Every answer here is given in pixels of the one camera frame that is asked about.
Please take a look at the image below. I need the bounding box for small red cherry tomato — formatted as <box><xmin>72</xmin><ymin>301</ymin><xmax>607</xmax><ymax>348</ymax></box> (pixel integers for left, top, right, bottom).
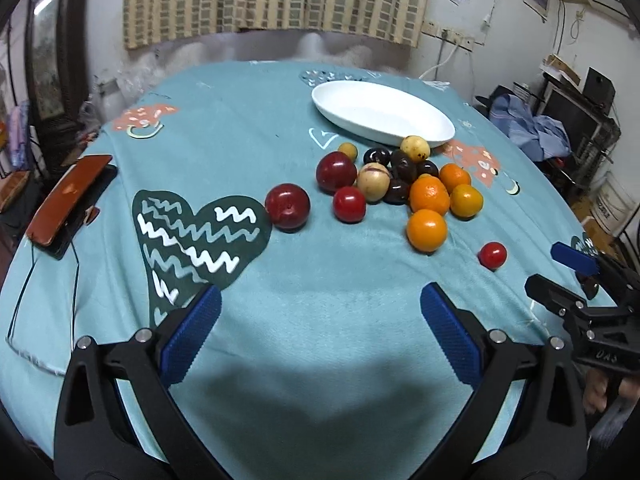
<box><xmin>477</xmin><ymin>242</ymin><xmax>508</xmax><ymax>271</ymax></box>

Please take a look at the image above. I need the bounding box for yellow orange tangerine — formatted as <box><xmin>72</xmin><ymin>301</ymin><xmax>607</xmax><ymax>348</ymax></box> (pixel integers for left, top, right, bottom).
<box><xmin>450</xmin><ymin>184</ymin><xmax>484</xmax><ymax>219</ymax></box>

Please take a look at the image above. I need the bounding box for smooth orange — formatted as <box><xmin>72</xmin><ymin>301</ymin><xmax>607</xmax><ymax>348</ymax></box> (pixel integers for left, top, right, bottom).
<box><xmin>406</xmin><ymin>209</ymin><xmax>448</xmax><ymax>252</ymax></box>

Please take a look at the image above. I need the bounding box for small orange tangerine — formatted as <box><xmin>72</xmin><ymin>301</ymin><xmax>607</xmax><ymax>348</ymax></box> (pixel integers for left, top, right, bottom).
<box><xmin>438</xmin><ymin>164</ymin><xmax>472</xmax><ymax>194</ymax></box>

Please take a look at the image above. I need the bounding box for large bumpy orange mandarin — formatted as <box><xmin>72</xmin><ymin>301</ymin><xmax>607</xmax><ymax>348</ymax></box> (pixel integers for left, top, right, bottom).
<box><xmin>409</xmin><ymin>174</ymin><xmax>450</xmax><ymax>216</ymax></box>

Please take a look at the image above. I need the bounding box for small black plum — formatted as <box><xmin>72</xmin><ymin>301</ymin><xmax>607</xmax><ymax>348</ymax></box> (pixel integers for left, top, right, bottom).
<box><xmin>416</xmin><ymin>159</ymin><xmax>439</xmax><ymax>178</ymax></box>

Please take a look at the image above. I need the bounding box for yellow spotted fruit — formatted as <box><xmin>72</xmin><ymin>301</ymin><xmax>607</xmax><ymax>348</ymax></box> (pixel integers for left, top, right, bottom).
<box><xmin>400</xmin><ymin>136</ymin><xmax>431</xmax><ymax>164</ymax></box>

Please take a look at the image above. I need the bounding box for dark brown plum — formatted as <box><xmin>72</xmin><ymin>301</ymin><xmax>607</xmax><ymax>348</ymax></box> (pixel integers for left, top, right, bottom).
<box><xmin>390</xmin><ymin>150</ymin><xmax>418</xmax><ymax>184</ymax></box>

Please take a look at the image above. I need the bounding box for beige round fruit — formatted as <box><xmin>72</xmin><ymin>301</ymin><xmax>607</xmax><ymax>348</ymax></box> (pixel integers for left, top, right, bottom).
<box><xmin>356</xmin><ymin>162</ymin><xmax>392</xmax><ymax>203</ymax></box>

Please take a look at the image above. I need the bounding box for small olive yellow fruit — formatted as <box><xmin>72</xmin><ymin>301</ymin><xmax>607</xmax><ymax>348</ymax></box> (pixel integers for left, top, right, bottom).
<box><xmin>337</xmin><ymin>142</ymin><xmax>358</xmax><ymax>162</ymax></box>

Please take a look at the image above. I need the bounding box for large dark red plum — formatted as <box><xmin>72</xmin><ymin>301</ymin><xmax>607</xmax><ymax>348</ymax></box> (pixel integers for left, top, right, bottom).
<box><xmin>265</xmin><ymin>183</ymin><xmax>311</xmax><ymax>231</ymax></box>

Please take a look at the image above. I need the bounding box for dark purple plum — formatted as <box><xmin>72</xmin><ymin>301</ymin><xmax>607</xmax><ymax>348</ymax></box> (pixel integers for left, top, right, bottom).
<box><xmin>362</xmin><ymin>146</ymin><xmax>392</xmax><ymax>167</ymax></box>

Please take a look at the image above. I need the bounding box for right hand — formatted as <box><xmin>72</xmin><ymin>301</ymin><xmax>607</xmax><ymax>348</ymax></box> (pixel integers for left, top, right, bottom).
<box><xmin>582</xmin><ymin>368</ymin><xmax>640</xmax><ymax>415</ymax></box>

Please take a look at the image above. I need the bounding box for blue clothes pile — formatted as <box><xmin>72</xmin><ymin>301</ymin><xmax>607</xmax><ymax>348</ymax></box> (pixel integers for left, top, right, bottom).
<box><xmin>489</xmin><ymin>93</ymin><xmax>572</xmax><ymax>162</ymax></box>

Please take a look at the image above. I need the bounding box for black monitor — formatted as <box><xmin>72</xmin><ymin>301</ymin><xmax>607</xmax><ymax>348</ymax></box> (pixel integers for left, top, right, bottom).
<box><xmin>537</xmin><ymin>78</ymin><xmax>620</xmax><ymax>160</ymax></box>

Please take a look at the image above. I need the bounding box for white oval plate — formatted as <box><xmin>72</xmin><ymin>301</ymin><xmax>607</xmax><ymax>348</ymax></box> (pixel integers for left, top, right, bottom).
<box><xmin>311</xmin><ymin>80</ymin><xmax>456</xmax><ymax>148</ymax></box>

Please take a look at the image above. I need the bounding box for teal patterned tablecloth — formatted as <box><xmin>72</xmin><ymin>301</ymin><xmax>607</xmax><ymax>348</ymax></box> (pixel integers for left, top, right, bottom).
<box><xmin>1</xmin><ymin>62</ymin><xmax>593</xmax><ymax>479</ymax></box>

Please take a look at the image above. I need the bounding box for white power strip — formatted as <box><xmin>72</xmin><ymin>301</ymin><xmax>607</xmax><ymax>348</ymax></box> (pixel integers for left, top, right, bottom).
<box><xmin>422</xmin><ymin>20</ymin><xmax>476</xmax><ymax>52</ymax></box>

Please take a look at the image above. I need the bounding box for dark framed picture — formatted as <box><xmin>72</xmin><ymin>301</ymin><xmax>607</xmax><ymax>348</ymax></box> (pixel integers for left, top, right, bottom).
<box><xmin>25</xmin><ymin>0</ymin><xmax>84</xmax><ymax>129</ymax></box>

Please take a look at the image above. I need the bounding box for black phone cable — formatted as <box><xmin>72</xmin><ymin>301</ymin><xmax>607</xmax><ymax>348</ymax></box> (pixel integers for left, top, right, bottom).
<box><xmin>5</xmin><ymin>242</ymin><xmax>82</xmax><ymax>377</ymax></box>

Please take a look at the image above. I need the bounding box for white charger cable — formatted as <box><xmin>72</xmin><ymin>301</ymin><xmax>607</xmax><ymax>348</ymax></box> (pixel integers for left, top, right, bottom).
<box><xmin>418</xmin><ymin>39</ymin><xmax>461</xmax><ymax>82</ymax></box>

